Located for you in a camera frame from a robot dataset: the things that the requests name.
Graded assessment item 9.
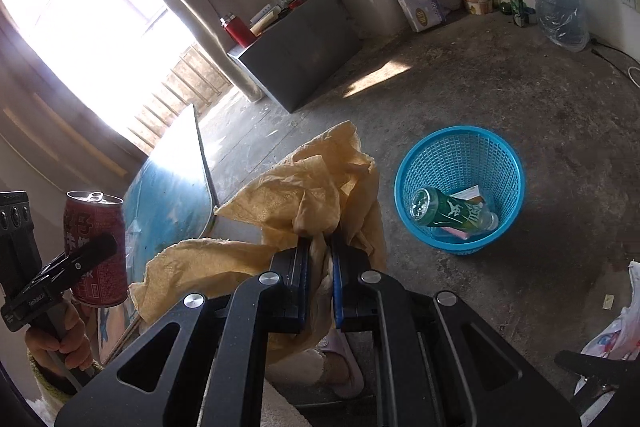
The grey cabinet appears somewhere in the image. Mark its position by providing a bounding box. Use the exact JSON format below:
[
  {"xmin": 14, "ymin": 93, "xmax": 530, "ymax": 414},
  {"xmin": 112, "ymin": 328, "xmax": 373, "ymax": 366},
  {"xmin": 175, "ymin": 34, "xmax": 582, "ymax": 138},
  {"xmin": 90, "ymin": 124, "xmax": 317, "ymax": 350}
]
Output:
[{"xmin": 227, "ymin": 0, "xmax": 363, "ymax": 114}]

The stack of books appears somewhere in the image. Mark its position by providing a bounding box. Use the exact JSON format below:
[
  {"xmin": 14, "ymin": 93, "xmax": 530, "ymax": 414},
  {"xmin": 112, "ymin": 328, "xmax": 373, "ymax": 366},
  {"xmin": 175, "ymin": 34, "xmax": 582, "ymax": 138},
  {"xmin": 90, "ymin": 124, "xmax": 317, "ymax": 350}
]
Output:
[{"xmin": 249, "ymin": 3, "xmax": 284, "ymax": 36}]

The white fluffy trouser leg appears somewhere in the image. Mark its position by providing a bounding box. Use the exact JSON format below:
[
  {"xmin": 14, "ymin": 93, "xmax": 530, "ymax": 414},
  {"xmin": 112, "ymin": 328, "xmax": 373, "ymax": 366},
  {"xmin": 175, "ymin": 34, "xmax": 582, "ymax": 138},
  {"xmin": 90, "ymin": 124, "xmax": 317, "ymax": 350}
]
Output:
[{"xmin": 262, "ymin": 347, "xmax": 326, "ymax": 427}]

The white and orange medicine box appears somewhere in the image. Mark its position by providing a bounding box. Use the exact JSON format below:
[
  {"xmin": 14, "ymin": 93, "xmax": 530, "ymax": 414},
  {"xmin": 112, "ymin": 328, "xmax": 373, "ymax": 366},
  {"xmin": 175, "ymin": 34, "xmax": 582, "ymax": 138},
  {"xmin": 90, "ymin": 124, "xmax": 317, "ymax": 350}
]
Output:
[{"xmin": 450, "ymin": 186, "xmax": 487, "ymax": 208}]

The white cable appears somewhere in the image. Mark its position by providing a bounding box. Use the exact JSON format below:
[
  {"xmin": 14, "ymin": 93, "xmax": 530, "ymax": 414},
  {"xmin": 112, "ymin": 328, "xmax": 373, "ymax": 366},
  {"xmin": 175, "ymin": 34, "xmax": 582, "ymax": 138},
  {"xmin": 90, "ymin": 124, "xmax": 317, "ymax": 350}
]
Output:
[{"xmin": 590, "ymin": 37, "xmax": 640, "ymax": 88}]

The pink slipper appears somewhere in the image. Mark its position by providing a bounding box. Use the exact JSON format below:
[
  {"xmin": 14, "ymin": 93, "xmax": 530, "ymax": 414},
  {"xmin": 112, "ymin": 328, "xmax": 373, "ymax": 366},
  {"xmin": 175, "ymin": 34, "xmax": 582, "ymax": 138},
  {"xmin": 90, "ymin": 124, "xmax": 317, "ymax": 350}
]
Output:
[{"xmin": 317, "ymin": 329, "xmax": 366, "ymax": 400}]

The person's left forearm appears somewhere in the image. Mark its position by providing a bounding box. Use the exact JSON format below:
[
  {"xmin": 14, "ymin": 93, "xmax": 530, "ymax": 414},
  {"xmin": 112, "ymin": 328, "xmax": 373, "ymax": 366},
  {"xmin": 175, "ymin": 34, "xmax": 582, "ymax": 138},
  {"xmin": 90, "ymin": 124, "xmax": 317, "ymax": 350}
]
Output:
[{"xmin": 27, "ymin": 354, "xmax": 81, "ymax": 414}]

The person's left hand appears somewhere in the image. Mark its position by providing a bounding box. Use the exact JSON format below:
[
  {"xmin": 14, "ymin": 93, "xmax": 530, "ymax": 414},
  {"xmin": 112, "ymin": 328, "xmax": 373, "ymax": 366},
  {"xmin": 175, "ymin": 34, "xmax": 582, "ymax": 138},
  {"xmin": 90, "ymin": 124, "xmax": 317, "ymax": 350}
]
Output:
[{"xmin": 25, "ymin": 301, "xmax": 94, "ymax": 389}]

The white plastic bag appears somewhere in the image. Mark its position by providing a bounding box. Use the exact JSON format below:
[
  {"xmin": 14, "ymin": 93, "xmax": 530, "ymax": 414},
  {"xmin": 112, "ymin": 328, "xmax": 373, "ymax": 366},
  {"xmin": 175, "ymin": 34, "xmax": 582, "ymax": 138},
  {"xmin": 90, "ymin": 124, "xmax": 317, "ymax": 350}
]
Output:
[{"xmin": 575, "ymin": 259, "xmax": 640, "ymax": 398}]

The blue plastic waste basket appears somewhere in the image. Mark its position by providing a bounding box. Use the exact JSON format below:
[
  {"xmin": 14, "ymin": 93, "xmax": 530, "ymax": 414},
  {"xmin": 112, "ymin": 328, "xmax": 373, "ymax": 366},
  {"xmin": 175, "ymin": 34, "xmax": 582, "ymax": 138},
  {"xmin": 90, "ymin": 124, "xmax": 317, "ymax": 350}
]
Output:
[{"xmin": 394, "ymin": 125, "xmax": 526, "ymax": 257}]

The yellow woven bag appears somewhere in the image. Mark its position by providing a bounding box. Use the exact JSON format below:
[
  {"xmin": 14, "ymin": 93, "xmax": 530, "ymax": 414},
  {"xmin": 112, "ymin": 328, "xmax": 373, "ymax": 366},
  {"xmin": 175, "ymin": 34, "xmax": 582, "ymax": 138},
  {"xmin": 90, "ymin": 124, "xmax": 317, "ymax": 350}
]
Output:
[{"xmin": 129, "ymin": 121, "xmax": 388, "ymax": 365}]

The green plastic bottle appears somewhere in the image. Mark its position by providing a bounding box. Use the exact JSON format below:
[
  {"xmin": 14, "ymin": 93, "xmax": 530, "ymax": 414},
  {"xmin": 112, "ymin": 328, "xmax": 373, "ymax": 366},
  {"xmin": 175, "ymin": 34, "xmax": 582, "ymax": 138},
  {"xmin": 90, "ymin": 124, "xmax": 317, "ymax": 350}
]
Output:
[{"xmin": 410, "ymin": 187, "xmax": 500, "ymax": 236}]

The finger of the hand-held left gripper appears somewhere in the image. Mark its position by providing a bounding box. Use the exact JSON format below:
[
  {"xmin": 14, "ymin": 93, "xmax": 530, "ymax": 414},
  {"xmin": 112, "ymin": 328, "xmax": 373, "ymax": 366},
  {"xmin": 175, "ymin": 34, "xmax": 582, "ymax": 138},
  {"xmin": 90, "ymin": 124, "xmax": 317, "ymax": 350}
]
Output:
[{"xmin": 12, "ymin": 233, "xmax": 119, "ymax": 297}]

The metal window railing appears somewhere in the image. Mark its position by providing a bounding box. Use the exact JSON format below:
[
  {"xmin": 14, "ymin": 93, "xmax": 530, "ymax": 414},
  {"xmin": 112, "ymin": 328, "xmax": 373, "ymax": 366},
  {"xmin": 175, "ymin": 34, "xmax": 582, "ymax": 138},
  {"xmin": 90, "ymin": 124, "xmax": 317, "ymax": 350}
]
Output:
[{"xmin": 134, "ymin": 42, "xmax": 236, "ymax": 154}]

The red thermos flask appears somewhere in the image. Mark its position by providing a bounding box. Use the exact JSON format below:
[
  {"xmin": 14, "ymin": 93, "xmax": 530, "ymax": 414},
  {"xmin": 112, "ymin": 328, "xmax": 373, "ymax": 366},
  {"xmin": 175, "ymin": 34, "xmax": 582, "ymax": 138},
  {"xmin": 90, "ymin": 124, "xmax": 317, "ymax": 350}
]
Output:
[{"xmin": 220, "ymin": 12, "xmax": 257, "ymax": 49}]

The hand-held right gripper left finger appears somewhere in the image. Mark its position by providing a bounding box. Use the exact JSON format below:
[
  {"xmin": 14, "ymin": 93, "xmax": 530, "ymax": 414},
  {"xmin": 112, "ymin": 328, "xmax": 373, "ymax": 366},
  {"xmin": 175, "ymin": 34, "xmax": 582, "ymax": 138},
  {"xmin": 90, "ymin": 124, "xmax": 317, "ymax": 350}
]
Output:
[{"xmin": 55, "ymin": 237, "xmax": 313, "ymax": 427}]

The red drink can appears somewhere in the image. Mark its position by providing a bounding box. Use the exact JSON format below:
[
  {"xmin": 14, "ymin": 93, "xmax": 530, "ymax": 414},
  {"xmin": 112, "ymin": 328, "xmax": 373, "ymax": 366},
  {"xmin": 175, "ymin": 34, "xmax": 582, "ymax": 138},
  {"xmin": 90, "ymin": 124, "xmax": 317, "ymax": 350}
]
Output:
[{"xmin": 62, "ymin": 190, "xmax": 129, "ymax": 308}]

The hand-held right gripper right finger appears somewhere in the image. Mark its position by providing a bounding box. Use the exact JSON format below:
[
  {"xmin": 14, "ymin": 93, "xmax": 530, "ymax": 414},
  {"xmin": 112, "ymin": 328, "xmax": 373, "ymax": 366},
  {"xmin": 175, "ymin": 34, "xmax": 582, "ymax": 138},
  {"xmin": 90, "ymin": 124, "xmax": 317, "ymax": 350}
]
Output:
[{"xmin": 330, "ymin": 234, "xmax": 583, "ymax": 427}]

